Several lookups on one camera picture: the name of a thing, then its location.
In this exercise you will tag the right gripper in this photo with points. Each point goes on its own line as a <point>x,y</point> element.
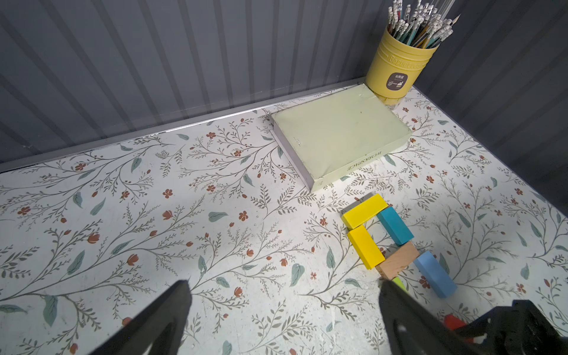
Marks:
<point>517,329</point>

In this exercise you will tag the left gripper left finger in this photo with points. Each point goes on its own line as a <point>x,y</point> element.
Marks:
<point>158,329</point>

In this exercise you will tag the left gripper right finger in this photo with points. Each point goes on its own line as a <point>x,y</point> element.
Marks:
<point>411,329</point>

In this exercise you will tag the red block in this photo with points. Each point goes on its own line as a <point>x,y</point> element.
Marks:
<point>453,323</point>

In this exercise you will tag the green block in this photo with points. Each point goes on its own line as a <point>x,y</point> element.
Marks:
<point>399,283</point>

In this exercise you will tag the tan wooden block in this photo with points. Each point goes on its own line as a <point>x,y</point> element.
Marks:
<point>398,261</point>

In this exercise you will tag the light blue block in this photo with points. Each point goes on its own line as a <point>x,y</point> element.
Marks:
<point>435,275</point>

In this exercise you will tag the yellow block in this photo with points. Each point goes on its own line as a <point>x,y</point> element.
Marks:
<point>365,247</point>
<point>363,210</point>

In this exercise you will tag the teal block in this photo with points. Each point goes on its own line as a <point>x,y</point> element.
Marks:
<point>395,226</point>

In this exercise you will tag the pale green workspace book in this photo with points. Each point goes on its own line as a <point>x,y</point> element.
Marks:
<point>330,137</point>

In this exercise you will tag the yellow pen cup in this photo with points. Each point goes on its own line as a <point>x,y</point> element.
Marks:
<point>412,35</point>

